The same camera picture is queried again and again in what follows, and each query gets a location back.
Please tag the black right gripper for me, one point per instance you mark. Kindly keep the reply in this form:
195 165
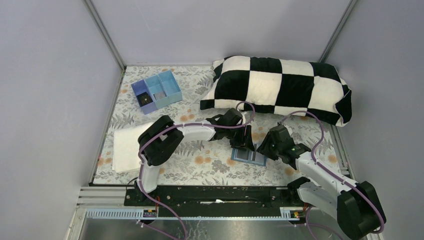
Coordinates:
270 149

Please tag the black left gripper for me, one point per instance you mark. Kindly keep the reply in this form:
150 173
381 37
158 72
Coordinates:
241 139

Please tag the blue card holder wallet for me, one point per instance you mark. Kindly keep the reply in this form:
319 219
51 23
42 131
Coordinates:
242 155

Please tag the black and white checkered pillow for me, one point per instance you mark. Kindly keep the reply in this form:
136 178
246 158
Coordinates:
277 86

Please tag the black VIP credit card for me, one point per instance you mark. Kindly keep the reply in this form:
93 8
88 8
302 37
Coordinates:
144 99

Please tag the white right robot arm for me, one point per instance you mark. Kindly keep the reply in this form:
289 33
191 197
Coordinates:
355 206

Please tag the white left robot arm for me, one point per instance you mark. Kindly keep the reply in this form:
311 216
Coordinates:
158 143

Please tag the floral patterned table mat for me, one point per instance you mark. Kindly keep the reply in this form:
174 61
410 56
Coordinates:
203 162

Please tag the blue compartment organizer box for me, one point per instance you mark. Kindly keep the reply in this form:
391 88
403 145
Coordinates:
164 81

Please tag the white folded towel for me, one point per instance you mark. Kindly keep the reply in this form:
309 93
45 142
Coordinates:
126 148

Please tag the perforated metal cable tray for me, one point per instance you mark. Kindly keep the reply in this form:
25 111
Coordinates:
196 213

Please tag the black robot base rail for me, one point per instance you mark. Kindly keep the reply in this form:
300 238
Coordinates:
171 197

